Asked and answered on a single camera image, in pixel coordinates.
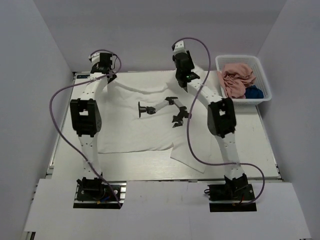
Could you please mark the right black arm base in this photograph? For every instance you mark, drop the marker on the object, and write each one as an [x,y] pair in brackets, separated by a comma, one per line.
[223,200]

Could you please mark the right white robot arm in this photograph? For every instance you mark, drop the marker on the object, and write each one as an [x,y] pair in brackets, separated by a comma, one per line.
[221,118]

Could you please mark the white plastic basket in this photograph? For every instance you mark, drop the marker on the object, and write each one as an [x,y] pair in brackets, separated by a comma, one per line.
[260,82]

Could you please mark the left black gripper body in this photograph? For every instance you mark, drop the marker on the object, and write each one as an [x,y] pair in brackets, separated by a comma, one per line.
[111,77]

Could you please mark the blue label sticker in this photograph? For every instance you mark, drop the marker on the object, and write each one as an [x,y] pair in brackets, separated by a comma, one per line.
[83,76]

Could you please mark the blue t shirt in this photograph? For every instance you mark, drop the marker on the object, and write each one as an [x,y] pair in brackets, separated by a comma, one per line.
[252,92]

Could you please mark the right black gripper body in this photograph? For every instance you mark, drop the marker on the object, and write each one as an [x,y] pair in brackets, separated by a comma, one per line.
[184,85]

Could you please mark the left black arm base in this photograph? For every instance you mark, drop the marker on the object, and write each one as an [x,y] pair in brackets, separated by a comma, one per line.
[96,194]

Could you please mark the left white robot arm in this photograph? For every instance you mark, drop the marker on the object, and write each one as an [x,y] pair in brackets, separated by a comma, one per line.
[87,121]

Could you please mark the pink t shirt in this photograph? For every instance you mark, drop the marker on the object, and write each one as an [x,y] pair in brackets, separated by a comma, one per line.
[234,78]

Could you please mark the white t shirt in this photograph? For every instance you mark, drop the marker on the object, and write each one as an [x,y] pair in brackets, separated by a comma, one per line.
[124,130]

